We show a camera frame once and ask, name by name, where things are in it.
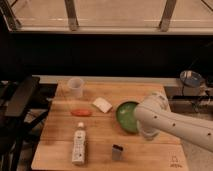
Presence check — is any green bowl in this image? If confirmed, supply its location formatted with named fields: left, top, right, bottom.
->
left=116, top=101, right=138, bottom=134

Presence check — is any clear plastic cup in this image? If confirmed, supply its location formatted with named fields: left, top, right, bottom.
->
left=67, top=77, right=84, bottom=98

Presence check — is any orange carrot toy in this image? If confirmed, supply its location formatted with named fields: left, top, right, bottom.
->
left=71, top=109, right=92, bottom=117

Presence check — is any white plastic bottle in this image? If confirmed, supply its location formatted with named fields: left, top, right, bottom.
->
left=72, top=122, right=86, bottom=165

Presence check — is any round blue dish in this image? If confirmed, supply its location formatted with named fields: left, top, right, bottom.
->
left=180, top=70, right=203, bottom=88

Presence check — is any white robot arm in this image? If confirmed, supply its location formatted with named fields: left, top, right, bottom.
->
left=134, top=92, right=213, bottom=152

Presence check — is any white sponge block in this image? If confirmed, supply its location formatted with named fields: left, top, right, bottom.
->
left=93, top=97, right=112, bottom=113

